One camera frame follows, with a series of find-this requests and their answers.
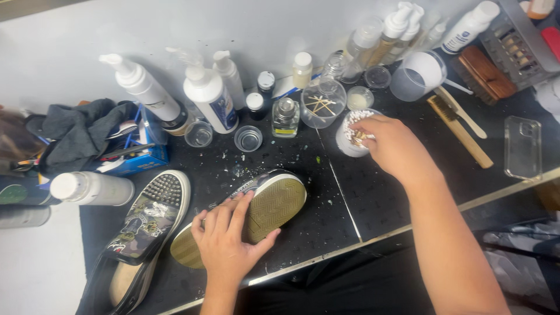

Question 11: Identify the person's right hand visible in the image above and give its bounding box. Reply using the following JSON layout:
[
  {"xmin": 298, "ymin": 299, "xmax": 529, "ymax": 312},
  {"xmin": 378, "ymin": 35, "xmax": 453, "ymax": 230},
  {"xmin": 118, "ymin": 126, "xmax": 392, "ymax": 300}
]
[{"xmin": 350, "ymin": 115, "xmax": 442, "ymax": 187}]

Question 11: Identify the person's left hand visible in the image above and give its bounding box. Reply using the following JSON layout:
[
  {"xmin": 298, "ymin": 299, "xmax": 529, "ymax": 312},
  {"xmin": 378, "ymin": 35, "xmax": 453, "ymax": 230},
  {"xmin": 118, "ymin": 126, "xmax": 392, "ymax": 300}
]
[{"xmin": 191, "ymin": 191, "xmax": 282, "ymax": 286}]

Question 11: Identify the printed slip-on shoe tan sole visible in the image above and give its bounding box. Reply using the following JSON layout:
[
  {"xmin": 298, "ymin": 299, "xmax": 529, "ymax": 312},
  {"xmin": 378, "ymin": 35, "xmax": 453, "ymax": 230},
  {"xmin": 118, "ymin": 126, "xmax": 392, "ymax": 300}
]
[{"xmin": 170, "ymin": 169, "xmax": 308, "ymax": 270}]

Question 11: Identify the bunch of cotton swabs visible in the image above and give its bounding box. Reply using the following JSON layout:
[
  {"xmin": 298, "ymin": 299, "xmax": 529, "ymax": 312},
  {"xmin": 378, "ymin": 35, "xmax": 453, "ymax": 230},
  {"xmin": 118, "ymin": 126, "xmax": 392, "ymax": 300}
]
[{"xmin": 343, "ymin": 110, "xmax": 377, "ymax": 148}]

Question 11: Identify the white cotton swab jar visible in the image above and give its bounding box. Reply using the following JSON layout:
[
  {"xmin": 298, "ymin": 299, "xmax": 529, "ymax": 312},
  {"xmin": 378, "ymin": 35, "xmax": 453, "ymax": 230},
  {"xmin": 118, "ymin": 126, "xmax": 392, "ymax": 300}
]
[{"xmin": 335, "ymin": 108, "xmax": 384, "ymax": 158}]

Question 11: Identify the small jar of cream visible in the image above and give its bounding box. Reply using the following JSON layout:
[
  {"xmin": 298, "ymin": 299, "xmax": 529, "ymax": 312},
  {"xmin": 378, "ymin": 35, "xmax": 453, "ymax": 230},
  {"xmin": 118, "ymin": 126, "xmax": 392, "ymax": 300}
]
[{"xmin": 346, "ymin": 86, "xmax": 375, "ymax": 111}]

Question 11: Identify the clear plastic beaker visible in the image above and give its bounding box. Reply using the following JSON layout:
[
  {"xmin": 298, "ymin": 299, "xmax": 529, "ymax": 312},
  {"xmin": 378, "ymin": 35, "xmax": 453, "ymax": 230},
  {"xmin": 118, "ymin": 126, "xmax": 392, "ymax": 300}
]
[{"xmin": 300, "ymin": 79, "xmax": 348, "ymax": 130}]

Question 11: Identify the clear round lid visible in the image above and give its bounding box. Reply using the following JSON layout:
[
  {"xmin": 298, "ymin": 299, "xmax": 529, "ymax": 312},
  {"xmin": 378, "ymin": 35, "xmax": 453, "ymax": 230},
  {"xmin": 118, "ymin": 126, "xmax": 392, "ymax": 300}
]
[{"xmin": 364, "ymin": 66, "xmax": 393, "ymax": 91}]

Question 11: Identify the small clear glass jar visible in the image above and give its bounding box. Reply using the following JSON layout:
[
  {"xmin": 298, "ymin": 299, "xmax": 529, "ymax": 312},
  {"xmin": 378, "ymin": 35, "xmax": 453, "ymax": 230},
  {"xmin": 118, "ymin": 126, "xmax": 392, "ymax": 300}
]
[{"xmin": 321, "ymin": 50, "xmax": 349, "ymax": 82}]

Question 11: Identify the clear measuring cup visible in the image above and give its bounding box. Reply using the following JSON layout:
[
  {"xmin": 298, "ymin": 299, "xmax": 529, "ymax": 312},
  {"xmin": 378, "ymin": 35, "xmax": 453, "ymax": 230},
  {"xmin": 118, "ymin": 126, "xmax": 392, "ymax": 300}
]
[{"xmin": 389, "ymin": 50, "xmax": 448, "ymax": 103}]

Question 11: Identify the black work mat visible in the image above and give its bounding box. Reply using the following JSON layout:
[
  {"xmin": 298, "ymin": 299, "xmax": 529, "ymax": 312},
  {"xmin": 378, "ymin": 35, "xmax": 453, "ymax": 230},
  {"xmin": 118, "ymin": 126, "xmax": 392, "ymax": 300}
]
[
  {"xmin": 78, "ymin": 86, "xmax": 362, "ymax": 315},
  {"xmin": 316, "ymin": 59, "xmax": 560, "ymax": 242}
]

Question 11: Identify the clear spray bottle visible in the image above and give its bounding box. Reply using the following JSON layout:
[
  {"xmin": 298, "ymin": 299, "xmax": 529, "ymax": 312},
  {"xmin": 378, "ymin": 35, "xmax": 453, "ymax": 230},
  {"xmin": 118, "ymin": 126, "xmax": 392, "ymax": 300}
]
[{"xmin": 341, "ymin": 16, "xmax": 385, "ymax": 85}]

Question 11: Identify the square clear glass bottle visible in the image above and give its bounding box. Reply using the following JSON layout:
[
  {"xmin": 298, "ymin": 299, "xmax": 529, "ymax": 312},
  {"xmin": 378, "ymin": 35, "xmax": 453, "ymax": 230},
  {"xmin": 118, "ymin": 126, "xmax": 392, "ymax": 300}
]
[{"xmin": 272, "ymin": 97, "xmax": 301, "ymax": 139}]

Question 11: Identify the small cream bottle white cap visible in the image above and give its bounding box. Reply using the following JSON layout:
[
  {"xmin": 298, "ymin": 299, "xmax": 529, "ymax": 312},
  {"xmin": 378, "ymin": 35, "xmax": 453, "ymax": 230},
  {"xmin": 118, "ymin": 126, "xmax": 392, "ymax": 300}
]
[{"xmin": 292, "ymin": 52, "xmax": 314, "ymax": 90}]

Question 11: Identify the white pump bottle gold label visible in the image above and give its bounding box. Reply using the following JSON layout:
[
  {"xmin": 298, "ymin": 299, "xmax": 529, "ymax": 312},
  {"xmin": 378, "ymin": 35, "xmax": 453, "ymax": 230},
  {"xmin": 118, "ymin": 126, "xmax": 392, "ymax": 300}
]
[
  {"xmin": 367, "ymin": 1, "xmax": 414, "ymax": 69},
  {"xmin": 382, "ymin": 4, "xmax": 425, "ymax": 67}
]

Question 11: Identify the white plastic stick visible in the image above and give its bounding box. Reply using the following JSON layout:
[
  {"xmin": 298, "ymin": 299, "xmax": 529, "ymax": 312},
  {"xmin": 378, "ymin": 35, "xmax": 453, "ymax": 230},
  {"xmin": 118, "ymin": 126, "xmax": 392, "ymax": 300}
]
[{"xmin": 444, "ymin": 79, "xmax": 474, "ymax": 96}]

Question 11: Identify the small black bottle white cap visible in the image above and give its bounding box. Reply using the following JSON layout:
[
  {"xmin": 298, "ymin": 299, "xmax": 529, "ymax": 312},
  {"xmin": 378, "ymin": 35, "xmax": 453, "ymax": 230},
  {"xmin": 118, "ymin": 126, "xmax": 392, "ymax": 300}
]
[
  {"xmin": 245, "ymin": 92, "xmax": 267, "ymax": 122},
  {"xmin": 257, "ymin": 71, "xmax": 277, "ymax": 104}
]

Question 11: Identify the slim clear bottle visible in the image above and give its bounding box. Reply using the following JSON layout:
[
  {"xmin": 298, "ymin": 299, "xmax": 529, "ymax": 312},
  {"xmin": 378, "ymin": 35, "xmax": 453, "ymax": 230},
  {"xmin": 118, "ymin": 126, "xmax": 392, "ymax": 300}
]
[
  {"xmin": 411, "ymin": 10, "xmax": 442, "ymax": 51},
  {"xmin": 422, "ymin": 17, "xmax": 451, "ymax": 51}
]

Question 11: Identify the small clear glass cup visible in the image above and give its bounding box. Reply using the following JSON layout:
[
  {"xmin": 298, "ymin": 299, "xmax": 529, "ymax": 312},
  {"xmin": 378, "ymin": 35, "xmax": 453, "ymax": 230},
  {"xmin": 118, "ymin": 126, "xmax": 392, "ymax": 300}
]
[
  {"xmin": 184, "ymin": 121, "xmax": 214, "ymax": 148},
  {"xmin": 234, "ymin": 125, "xmax": 264, "ymax": 153}
]

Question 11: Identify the brown wooden shoe brush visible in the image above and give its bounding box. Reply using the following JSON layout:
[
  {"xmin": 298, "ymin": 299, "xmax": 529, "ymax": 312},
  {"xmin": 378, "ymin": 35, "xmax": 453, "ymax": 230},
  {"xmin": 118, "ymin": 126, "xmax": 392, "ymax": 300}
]
[{"xmin": 450, "ymin": 45, "xmax": 519, "ymax": 106}]

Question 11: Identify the white bottle blue label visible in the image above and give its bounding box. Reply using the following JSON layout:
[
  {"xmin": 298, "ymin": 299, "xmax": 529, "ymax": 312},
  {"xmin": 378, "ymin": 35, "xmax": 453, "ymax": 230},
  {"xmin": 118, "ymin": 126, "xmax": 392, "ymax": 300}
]
[{"xmin": 440, "ymin": 1, "xmax": 501, "ymax": 56}]

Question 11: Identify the clear phone case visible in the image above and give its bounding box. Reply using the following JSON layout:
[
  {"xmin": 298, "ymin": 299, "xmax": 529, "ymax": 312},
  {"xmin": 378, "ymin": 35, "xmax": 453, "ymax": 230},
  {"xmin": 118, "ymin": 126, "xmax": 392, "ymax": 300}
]
[{"xmin": 504, "ymin": 115, "xmax": 543, "ymax": 182}]

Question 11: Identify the person's black clothing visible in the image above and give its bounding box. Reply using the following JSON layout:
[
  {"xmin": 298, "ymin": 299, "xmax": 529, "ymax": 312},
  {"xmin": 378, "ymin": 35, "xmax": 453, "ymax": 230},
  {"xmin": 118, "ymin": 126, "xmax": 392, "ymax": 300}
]
[{"xmin": 184, "ymin": 227, "xmax": 438, "ymax": 315}]

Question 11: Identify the white trigger spray bottle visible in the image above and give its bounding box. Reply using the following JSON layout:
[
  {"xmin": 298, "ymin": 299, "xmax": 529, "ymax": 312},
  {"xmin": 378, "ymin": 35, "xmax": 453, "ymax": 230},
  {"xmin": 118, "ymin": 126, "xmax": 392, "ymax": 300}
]
[{"xmin": 166, "ymin": 46, "xmax": 239, "ymax": 134}]

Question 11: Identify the grey plastic basket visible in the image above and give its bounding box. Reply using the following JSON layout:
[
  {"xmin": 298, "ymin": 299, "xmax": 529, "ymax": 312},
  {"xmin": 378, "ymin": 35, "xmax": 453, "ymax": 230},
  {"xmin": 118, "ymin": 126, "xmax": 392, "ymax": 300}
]
[{"xmin": 479, "ymin": 0, "xmax": 560, "ymax": 92}]

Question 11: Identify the white crumpled tissue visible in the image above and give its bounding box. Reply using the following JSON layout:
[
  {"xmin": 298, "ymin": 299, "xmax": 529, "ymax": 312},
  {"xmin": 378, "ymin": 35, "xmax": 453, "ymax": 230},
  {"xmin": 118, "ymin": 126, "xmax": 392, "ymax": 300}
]
[{"xmin": 534, "ymin": 78, "xmax": 560, "ymax": 124}]

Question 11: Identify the red plastic item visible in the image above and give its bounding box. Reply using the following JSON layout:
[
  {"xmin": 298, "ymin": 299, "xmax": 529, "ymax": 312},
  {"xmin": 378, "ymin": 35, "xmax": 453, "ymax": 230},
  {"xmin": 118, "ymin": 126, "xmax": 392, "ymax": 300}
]
[{"xmin": 540, "ymin": 27, "xmax": 560, "ymax": 63}]

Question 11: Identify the black chair with plastic bag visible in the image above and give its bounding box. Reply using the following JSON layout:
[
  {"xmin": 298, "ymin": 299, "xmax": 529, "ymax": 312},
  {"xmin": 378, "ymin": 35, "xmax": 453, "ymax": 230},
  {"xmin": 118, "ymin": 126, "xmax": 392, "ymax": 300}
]
[{"xmin": 474, "ymin": 218, "xmax": 560, "ymax": 315}]

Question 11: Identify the orange bottle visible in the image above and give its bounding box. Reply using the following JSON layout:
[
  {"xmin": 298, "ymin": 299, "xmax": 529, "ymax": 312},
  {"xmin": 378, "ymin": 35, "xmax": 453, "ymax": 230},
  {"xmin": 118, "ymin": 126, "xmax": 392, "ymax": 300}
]
[{"xmin": 527, "ymin": 0, "xmax": 557, "ymax": 21}]

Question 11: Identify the large white pump bottle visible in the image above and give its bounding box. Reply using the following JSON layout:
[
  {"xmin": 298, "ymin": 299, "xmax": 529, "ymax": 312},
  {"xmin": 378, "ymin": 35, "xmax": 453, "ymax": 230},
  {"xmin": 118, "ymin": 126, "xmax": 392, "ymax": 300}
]
[{"xmin": 99, "ymin": 53, "xmax": 190, "ymax": 137}]

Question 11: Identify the blue cardboard box of tools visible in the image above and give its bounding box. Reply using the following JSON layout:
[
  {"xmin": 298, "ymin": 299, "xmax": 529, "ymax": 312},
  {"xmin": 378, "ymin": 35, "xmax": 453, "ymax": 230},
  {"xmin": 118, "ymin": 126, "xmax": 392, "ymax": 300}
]
[{"xmin": 90, "ymin": 104, "xmax": 171, "ymax": 177}]

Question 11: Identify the printed slip-on shoe studded toe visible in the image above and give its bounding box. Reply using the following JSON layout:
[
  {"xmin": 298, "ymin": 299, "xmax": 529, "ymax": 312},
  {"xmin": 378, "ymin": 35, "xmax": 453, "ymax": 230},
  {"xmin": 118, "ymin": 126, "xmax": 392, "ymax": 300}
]
[{"xmin": 76, "ymin": 170, "xmax": 192, "ymax": 315}]

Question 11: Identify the white plastic bottle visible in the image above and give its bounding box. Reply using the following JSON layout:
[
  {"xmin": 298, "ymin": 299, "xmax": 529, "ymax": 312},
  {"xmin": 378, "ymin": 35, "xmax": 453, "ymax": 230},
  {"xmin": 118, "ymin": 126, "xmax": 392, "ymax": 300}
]
[{"xmin": 49, "ymin": 171, "xmax": 135, "ymax": 207}]

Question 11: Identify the grey cloth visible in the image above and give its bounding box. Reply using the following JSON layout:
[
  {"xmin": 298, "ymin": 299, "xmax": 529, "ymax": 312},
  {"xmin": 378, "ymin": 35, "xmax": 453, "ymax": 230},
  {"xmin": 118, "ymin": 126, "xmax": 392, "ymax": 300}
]
[{"xmin": 25, "ymin": 98, "xmax": 140, "ymax": 176}]

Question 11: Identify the dark green can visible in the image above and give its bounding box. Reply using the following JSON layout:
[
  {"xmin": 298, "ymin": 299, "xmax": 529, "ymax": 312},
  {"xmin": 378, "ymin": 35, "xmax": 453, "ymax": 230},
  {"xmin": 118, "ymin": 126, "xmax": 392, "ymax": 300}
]
[{"xmin": 0, "ymin": 175, "xmax": 62, "ymax": 206}]

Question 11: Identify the brown bag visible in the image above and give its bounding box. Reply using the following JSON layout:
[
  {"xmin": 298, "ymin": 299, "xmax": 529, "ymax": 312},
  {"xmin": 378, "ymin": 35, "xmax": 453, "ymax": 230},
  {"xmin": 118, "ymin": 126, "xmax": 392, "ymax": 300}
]
[{"xmin": 0, "ymin": 104, "xmax": 46, "ymax": 173}]

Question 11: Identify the bamboo handle brush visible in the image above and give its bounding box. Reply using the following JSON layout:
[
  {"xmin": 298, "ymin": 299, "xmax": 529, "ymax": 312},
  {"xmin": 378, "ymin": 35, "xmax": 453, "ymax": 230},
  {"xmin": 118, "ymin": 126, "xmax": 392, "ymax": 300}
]
[
  {"xmin": 427, "ymin": 95, "xmax": 494, "ymax": 170},
  {"xmin": 434, "ymin": 86, "xmax": 488, "ymax": 140}
]

